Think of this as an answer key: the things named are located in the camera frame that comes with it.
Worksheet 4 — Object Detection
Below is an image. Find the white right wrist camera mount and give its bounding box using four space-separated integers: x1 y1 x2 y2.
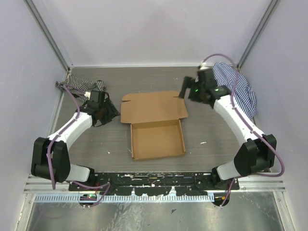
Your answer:
198 61 211 71

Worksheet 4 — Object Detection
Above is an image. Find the aluminium rail beam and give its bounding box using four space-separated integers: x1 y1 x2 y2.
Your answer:
23 175 286 193

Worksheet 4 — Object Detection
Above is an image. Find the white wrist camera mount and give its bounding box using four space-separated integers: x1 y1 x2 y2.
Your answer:
84 91 90 98
198 61 211 71

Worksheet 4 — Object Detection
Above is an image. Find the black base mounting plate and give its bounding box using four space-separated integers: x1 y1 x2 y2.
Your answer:
68 172 241 196

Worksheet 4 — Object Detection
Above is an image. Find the brown cardboard box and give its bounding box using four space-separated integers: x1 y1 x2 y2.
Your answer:
120 90 188 161

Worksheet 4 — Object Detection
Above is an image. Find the black white striped cloth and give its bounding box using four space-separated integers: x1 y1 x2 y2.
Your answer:
55 74 106 103

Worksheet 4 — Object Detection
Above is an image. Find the aluminium corner post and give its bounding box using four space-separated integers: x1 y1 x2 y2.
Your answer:
237 0 281 69
24 0 72 72

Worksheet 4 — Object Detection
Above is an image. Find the white slotted cable duct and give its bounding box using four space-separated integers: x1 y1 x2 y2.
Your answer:
34 193 215 204

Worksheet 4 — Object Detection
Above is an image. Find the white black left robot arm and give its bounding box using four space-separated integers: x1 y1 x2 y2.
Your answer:
31 90 120 191

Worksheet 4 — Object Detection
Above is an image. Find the right aluminium corner post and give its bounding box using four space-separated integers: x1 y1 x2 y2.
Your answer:
237 0 281 69

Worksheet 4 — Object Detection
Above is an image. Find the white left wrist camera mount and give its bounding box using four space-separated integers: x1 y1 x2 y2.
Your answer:
84 91 90 98

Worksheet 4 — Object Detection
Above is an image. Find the left aluminium corner post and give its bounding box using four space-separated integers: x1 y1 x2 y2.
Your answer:
24 0 72 72

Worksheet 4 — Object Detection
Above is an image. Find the blue white striped cloth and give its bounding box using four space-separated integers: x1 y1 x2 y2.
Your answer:
212 63 257 119

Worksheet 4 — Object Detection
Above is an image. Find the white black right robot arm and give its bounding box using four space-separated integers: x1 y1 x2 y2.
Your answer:
179 68 277 190

